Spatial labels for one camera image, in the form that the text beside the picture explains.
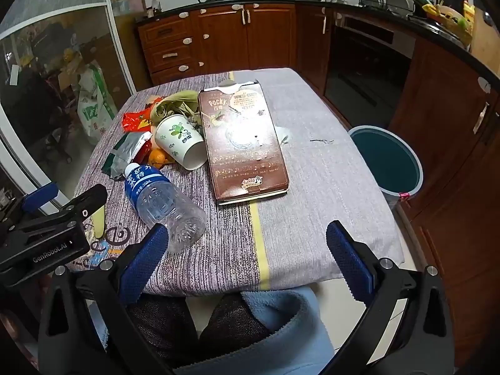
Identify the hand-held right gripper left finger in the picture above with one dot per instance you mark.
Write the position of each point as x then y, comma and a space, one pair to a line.
144, 258

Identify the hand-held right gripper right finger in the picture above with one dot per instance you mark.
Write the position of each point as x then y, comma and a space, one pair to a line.
349, 261

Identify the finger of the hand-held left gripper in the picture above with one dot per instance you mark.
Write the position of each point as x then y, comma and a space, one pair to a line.
39, 197
86, 201

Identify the small pale peel piece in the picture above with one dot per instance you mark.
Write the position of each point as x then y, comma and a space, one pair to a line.
99, 218

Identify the silver foil packet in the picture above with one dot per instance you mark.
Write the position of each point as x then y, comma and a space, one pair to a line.
123, 152

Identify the orange tangerine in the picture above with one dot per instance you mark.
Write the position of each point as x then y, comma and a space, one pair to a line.
158, 156

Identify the red orange snack wrapper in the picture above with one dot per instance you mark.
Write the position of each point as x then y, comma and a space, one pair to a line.
134, 121

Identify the light blue waste bin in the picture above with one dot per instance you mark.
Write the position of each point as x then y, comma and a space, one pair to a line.
382, 164

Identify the white paper cup green print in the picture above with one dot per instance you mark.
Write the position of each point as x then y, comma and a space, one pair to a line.
175, 136

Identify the green corn husk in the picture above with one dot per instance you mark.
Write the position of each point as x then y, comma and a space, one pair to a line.
175, 101

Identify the brown snack box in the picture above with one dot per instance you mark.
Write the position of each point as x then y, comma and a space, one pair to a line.
242, 144

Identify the dark pants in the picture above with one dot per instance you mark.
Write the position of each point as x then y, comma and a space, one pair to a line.
164, 328

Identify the light blue fleece garment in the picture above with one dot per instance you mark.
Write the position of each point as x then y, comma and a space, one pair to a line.
289, 320

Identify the white green plastic bag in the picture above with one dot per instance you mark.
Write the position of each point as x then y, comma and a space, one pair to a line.
92, 105

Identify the dark thread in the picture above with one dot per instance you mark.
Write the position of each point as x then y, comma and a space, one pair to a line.
322, 140

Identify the white paper scrap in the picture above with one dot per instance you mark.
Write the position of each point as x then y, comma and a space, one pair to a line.
283, 132

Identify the glass sliding door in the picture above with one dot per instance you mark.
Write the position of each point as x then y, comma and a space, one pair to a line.
47, 27

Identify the black built-in oven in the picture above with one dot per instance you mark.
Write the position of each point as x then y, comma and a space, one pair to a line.
359, 78

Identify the white bottle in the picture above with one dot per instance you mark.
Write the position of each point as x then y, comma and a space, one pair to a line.
154, 6

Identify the black kitchen countertop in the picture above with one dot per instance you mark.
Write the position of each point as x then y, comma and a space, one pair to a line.
478, 64

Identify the yellow plastic basket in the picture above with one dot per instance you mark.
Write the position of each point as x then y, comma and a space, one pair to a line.
445, 17

